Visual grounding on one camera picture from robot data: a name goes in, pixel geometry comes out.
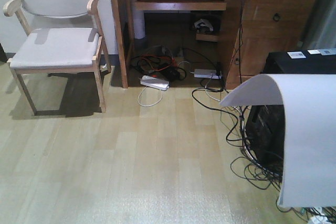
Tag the wooden chair grey cushion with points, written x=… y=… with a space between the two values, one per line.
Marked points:
x=58 y=50

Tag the white power strip right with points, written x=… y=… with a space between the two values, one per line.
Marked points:
x=207 y=74

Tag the wooden desk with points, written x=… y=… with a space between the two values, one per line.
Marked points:
x=246 y=31

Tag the white power strip left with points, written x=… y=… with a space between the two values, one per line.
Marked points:
x=156 y=83

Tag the black computer tower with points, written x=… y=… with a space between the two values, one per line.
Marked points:
x=265 y=126

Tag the white paper sheets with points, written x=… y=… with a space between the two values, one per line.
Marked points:
x=309 y=155

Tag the white power strip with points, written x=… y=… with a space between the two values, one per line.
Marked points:
x=207 y=74
x=156 y=83

